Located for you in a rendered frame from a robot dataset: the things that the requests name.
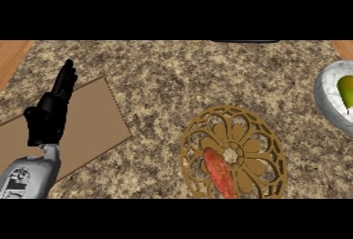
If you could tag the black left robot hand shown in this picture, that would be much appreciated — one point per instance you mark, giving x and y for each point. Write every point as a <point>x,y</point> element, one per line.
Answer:
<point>48,115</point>

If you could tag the red elongated fruit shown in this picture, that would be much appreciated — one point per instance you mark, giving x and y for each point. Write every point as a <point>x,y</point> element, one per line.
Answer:
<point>221,174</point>

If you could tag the brown rectangular cutting board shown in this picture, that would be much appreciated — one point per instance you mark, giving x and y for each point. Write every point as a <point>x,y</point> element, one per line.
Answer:
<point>89,124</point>

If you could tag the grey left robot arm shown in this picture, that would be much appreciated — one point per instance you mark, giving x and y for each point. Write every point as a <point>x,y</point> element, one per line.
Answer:
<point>29,177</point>

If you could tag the green pear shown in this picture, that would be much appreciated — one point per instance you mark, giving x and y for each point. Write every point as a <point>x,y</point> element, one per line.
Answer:
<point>348,90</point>

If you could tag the round gold lattice placemat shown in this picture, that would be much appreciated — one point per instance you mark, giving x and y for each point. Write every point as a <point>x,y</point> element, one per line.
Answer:
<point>249,146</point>

